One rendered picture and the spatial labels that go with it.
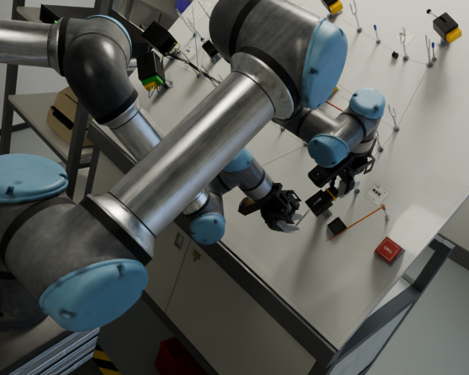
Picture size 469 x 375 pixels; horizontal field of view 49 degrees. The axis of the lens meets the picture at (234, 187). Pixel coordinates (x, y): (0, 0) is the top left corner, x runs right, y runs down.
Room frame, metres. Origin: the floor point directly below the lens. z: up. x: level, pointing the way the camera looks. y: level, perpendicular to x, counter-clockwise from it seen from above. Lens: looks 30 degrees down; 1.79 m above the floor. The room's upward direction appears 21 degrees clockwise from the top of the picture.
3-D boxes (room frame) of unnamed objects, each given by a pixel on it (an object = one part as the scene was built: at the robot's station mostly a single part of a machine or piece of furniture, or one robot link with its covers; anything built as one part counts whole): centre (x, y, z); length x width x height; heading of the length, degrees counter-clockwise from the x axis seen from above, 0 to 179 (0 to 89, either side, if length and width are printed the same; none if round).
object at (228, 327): (1.20, -0.16, 0.60); 0.55 x 0.03 x 0.39; 56
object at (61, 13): (1.95, 0.71, 1.09); 0.35 x 0.33 x 0.07; 56
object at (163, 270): (1.51, 0.30, 0.60); 0.55 x 0.02 x 0.39; 56
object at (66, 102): (1.92, 0.67, 0.76); 0.30 x 0.21 x 0.20; 149
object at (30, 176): (0.53, 0.26, 1.33); 0.13 x 0.12 x 0.14; 61
